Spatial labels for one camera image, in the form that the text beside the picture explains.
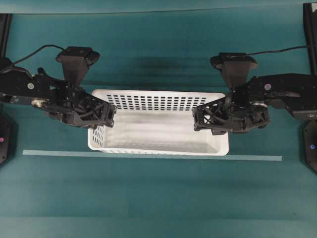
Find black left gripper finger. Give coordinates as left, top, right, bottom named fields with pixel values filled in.
left=71, top=112, right=115, bottom=129
left=78, top=94, right=117, bottom=117

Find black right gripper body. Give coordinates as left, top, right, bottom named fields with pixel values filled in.
left=222, top=76, right=270, bottom=134

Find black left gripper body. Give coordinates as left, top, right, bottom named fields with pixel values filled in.
left=25, top=68, right=94, bottom=124

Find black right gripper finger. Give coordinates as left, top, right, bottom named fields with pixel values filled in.
left=192, top=97, right=227, bottom=117
left=193, top=115, right=229, bottom=135

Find white perforated plastic basket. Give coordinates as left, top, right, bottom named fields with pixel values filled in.
left=88, top=89, right=229, bottom=156

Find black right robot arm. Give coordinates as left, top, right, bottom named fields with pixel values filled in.
left=192, top=73, right=317, bottom=135

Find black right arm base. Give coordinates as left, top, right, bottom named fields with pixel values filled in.
left=299, top=120, right=317, bottom=175

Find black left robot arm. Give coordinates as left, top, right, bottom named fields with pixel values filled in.
left=0, top=56, right=116, bottom=129

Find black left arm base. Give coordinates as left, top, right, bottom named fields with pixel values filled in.
left=0, top=112, right=18, bottom=167

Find light teal tape strip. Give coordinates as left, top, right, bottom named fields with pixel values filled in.
left=22, top=150, right=283, bottom=162

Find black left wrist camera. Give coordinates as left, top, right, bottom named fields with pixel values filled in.
left=56, top=46, right=100, bottom=87

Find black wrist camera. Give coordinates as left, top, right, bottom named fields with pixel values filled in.
left=56, top=46, right=100, bottom=87
left=210, top=53, right=258, bottom=90

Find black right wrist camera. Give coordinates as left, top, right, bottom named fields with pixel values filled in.
left=210, top=53, right=258, bottom=90

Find black left camera cable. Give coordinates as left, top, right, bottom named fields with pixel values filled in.
left=9, top=44, right=65, bottom=67

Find black camera cable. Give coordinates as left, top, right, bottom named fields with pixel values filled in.
left=247, top=45, right=317, bottom=56
left=9, top=44, right=65, bottom=67

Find black right camera cable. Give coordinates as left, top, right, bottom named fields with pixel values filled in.
left=247, top=45, right=317, bottom=56

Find black left frame rail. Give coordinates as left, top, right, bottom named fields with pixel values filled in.
left=0, top=13, right=12, bottom=57

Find black vertical frame post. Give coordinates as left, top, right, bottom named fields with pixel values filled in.
left=303, top=2, right=317, bottom=75

